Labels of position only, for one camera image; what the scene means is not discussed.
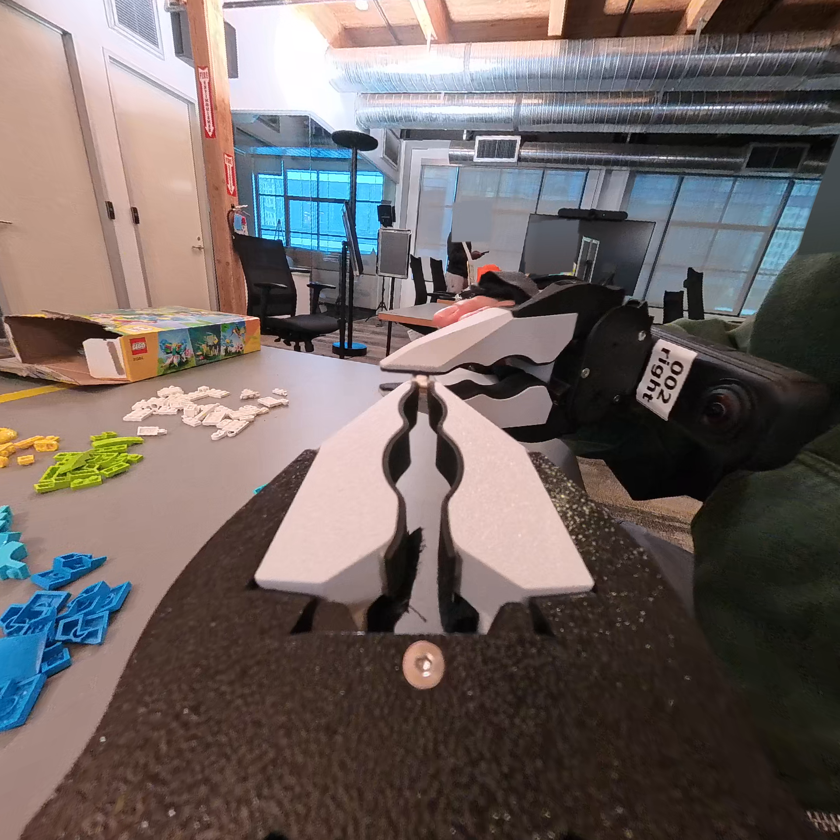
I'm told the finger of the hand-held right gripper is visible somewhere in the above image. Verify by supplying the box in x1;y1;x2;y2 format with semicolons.
433;364;557;432
379;307;580;376

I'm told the large black wall screen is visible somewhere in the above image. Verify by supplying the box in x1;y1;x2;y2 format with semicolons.
521;213;657;298

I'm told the pile of white lego pieces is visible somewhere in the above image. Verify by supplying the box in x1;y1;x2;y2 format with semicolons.
122;385;290;441

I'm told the yellow tape strip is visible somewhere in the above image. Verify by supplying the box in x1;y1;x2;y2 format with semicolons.
0;382;71;405

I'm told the silver air duct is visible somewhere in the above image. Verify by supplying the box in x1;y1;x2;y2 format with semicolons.
356;91;840;134
448;140;823;173
326;29;840;94

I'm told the pile of yellow lego pieces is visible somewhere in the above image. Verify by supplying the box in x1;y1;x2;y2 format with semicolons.
0;427;61;469

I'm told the black floor lamp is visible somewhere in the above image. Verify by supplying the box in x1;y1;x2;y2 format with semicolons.
330;129;379;360

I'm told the black wall speaker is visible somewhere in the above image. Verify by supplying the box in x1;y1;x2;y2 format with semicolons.
169;5;239;81

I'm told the wooden post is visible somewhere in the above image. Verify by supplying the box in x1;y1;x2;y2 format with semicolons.
186;0;248;317

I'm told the light panel on stand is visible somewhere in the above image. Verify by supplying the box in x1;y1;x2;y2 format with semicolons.
375;227;413;280

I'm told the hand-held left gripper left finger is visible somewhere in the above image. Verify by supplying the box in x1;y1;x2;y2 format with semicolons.
253;381;421;627

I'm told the black office chair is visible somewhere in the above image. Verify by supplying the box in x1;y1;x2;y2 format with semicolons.
232;232;340;353

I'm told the colourful cardboard lego box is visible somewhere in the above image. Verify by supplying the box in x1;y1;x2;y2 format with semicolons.
0;305;262;386

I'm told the beige door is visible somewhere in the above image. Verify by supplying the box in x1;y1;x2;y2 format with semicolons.
105;56;219;311
0;3;127;317

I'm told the person's right forearm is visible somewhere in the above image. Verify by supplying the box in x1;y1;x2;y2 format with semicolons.
656;251;840;811

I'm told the pile of lime lego pieces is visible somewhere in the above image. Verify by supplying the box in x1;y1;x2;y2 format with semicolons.
33;430;144;495

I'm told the black monitor on stand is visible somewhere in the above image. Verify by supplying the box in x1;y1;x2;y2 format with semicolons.
340;199;366;278

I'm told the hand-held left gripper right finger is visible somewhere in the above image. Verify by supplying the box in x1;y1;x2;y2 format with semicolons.
427;381;596;635

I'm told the pile of light blue lego pieces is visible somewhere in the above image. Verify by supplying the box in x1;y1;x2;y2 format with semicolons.
0;504;32;582

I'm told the wooden meeting table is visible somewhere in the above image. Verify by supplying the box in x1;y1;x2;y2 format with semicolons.
378;301;460;342

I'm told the person's right hand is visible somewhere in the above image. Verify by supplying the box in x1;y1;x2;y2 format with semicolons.
435;295;521;328

